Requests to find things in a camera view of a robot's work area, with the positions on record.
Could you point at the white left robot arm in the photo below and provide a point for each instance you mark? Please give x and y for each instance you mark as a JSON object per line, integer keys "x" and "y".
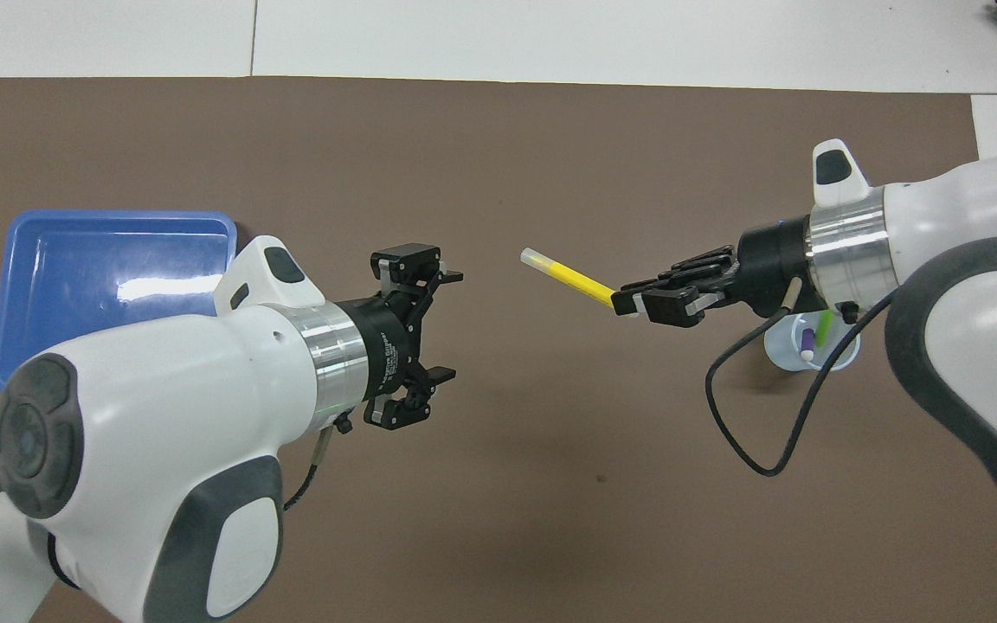
{"x": 161, "y": 415}

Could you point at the brown table mat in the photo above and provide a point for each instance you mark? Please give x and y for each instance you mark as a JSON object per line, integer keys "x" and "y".
{"x": 550, "y": 130}

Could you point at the translucent plastic cup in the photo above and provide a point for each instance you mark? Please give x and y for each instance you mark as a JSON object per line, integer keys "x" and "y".
{"x": 780, "y": 350}

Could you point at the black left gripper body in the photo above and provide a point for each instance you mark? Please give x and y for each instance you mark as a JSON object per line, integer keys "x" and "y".
{"x": 386, "y": 346}

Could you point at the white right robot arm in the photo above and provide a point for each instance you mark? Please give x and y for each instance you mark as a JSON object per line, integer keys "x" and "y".
{"x": 966, "y": 225}

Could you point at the green marker pen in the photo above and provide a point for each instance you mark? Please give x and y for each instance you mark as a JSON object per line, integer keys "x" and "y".
{"x": 824, "y": 329}

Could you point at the yellow marker pen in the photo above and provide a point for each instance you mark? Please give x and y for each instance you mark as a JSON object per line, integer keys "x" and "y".
{"x": 572, "y": 279}

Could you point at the purple marker pen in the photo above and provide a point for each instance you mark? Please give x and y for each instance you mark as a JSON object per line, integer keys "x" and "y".
{"x": 809, "y": 342}

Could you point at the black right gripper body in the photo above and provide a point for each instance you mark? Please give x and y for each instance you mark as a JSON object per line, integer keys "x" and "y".
{"x": 771, "y": 268}

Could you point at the blue plastic tray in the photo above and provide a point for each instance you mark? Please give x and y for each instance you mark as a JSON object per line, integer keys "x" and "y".
{"x": 118, "y": 251}

